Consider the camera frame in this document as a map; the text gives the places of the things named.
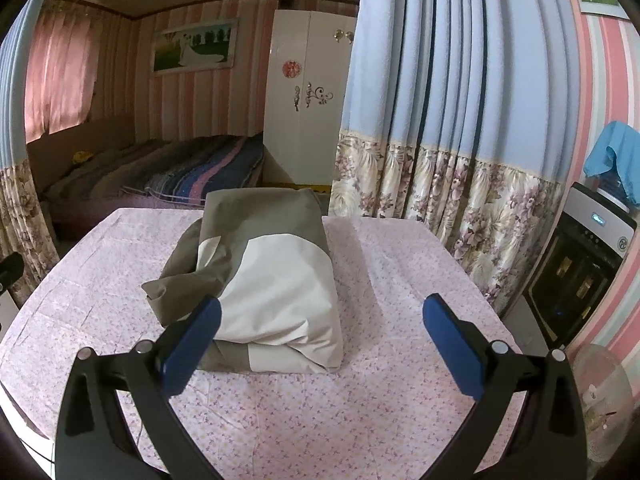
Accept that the pale electric fan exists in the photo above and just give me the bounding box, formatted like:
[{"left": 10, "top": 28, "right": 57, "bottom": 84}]
[{"left": 572, "top": 344, "right": 633, "bottom": 466}]

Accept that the olive and cream jacket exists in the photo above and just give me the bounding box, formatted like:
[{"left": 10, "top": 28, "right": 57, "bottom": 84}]
[{"left": 141, "top": 187, "right": 345, "bottom": 375}]

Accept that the framed landscape wall picture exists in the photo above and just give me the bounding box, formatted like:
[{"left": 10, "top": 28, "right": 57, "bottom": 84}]
[{"left": 151, "top": 18, "right": 239, "bottom": 77}]

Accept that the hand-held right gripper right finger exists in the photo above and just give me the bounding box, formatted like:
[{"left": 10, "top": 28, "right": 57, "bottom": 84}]
[{"left": 415, "top": 294, "right": 587, "bottom": 480}]

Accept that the dark bed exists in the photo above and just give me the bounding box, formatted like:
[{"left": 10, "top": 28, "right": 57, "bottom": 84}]
[{"left": 27, "top": 115, "right": 265, "bottom": 233}]

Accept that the striped blanket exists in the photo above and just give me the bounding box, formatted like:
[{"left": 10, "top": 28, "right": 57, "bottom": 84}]
[{"left": 120, "top": 132, "right": 265, "bottom": 206}]

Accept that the pink floral tablecloth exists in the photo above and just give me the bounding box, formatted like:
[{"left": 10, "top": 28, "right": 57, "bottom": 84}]
[{"left": 0, "top": 207, "right": 531, "bottom": 480}]

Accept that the narrow blue floral curtain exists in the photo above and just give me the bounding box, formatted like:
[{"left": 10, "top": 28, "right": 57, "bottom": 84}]
[{"left": 0, "top": 0, "right": 61, "bottom": 306}]

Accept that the wide blue floral curtain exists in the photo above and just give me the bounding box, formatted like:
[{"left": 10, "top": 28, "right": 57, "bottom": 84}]
[{"left": 330, "top": 0, "right": 568, "bottom": 318}]

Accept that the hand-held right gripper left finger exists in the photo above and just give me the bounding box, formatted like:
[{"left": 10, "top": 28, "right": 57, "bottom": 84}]
[{"left": 54, "top": 296, "right": 226, "bottom": 480}]

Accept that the black and silver water dispenser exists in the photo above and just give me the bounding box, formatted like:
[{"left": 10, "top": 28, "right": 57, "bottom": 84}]
[{"left": 522, "top": 182, "right": 637, "bottom": 351}]

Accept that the blue cloth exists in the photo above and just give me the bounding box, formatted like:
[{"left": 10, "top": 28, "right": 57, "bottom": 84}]
[{"left": 584, "top": 121, "right": 640, "bottom": 201}]

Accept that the pink curtain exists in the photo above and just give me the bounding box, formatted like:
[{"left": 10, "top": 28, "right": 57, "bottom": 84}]
[{"left": 25, "top": 7, "right": 98, "bottom": 143}]

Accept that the white wardrobe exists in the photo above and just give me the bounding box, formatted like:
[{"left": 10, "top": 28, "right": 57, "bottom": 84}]
[{"left": 262, "top": 9, "right": 358, "bottom": 188}]

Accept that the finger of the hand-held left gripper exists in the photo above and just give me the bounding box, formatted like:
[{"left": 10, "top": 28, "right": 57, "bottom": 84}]
[{"left": 0, "top": 251, "right": 24, "bottom": 293}]

